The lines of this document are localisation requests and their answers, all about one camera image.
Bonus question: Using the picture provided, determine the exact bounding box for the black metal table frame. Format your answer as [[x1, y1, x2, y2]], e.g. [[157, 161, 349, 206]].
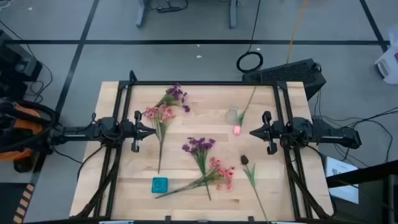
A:
[[73, 70, 335, 224]]

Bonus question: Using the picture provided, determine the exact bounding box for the pink artificial tulip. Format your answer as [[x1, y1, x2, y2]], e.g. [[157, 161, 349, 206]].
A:
[[233, 85, 257, 136]]

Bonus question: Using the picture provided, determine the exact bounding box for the black desk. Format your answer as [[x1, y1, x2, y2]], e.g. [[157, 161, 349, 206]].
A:
[[326, 160, 398, 224]]

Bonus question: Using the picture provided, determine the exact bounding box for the grey desk leg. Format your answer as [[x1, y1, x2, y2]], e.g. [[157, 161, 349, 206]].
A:
[[229, 0, 239, 30], [136, 0, 149, 29]]

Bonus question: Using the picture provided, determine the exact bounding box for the clear ribbed glass vase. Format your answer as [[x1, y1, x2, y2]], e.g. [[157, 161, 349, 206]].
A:
[[224, 105, 239, 126]]

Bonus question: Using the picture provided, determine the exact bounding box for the yellow hanging cable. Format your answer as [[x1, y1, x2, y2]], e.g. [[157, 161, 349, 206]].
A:
[[285, 0, 309, 64]]

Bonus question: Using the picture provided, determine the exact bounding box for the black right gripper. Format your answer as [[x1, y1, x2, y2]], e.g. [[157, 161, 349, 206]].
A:
[[249, 111, 285, 156]]

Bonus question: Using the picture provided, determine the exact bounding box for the black hanging cable with coil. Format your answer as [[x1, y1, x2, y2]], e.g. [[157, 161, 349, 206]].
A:
[[236, 0, 264, 74]]

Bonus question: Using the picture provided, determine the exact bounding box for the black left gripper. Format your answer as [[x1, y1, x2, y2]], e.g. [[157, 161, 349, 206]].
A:
[[121, 110, 157, 153]]

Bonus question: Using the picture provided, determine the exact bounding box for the black equipment case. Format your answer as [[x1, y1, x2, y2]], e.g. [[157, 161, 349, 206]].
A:
[[0, 29, 44, 101]]

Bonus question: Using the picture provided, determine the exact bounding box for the black computer tower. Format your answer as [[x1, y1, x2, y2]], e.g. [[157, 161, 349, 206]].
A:
[[241, 58, 327, 101]]

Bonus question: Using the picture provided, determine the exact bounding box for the dark purple artificial tulip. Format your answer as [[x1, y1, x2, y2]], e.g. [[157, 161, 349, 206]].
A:
[[240, 154, 269, 224]]

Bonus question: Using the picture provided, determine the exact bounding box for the purple artificial flower bunch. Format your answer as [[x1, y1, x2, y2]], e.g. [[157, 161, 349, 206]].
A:
[[182, 137, 216, 202], [154, 83, 191, 114]]

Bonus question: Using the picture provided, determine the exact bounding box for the black orange-striped floor mat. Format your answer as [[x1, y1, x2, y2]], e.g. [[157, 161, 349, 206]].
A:
[[0, 182, 35, 224]]

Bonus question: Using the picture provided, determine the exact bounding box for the pink artificial flower bunch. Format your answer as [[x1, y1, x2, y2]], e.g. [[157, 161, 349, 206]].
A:
[[143, 104, 177, 174], [154, 157, 236, 200]]

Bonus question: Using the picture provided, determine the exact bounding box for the black power strip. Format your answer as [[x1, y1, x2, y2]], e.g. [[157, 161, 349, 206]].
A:
[[157, 6, 182, 14]]

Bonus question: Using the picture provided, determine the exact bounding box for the orange and black vacuum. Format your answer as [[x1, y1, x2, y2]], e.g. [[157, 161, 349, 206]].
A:
[[0, 96, 60, 174]]

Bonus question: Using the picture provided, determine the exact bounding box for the white bagged bin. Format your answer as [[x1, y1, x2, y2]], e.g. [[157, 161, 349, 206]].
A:
[[374, 24, 398, 85]]

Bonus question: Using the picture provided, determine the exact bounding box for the white paper sheet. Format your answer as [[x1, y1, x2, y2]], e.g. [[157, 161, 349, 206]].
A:
[[325, 156, 360, 205]]

